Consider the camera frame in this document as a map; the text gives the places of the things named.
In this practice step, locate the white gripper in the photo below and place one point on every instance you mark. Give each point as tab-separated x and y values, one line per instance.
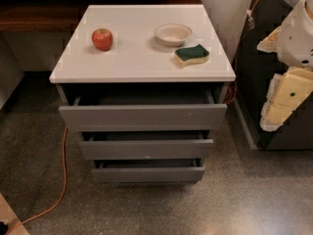
295	42

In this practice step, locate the grey top drawer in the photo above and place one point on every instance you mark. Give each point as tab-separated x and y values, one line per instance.
144	117

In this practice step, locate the grey drawer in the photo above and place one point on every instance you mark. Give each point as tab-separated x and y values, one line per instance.
144	117
146	171
146	145

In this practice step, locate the white top drawer cabinet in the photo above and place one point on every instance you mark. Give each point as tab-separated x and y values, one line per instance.
136	55

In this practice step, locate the green and yellow sponge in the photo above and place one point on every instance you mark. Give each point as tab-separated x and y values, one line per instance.
191	55

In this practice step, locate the red apple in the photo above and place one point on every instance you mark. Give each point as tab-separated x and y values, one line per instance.
102	39

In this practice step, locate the grey middle drawer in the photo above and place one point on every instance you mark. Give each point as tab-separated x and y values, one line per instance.
146	145

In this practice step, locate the white paper bowl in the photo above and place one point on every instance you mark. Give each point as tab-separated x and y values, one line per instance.
173	34

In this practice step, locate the grey bottom drawer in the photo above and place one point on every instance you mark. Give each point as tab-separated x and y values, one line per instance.
146	171

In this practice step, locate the dark wooden bench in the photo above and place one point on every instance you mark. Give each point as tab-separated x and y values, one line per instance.
59	15

